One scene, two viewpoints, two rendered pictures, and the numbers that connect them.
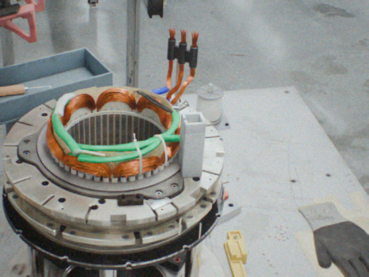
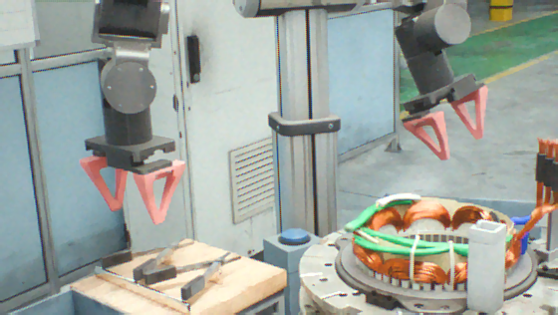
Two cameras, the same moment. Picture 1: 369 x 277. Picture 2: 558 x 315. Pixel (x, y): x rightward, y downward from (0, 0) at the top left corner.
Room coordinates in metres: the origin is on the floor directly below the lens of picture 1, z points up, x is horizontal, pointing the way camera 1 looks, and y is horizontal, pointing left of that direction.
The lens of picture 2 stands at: (0.22, -0.47, 1.46)
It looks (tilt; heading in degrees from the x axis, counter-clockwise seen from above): 16 degrees down; 53
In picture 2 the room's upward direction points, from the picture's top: 3 degrees counter-clockwise
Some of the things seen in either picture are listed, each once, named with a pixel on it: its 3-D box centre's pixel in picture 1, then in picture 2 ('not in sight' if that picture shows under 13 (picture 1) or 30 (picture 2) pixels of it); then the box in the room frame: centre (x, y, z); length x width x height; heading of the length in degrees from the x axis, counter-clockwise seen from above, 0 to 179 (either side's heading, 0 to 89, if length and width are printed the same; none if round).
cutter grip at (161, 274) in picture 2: not in sight; (160, 275); (0.60, 0.31, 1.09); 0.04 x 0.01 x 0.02; 176
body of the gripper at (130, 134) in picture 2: not in sight; (128, 125); (0.61, 0.37, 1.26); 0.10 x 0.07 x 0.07; 102
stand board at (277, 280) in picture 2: not in sight; (178, 286); (0.64, 0.33, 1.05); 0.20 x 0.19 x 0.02; 11
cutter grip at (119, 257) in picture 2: not in sight; (116, 258); (0.59, 0.39, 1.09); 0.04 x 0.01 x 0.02; 176
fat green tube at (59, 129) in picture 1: (66, 124); (376, 211); (0.82, 0.16, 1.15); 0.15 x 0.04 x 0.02; 11
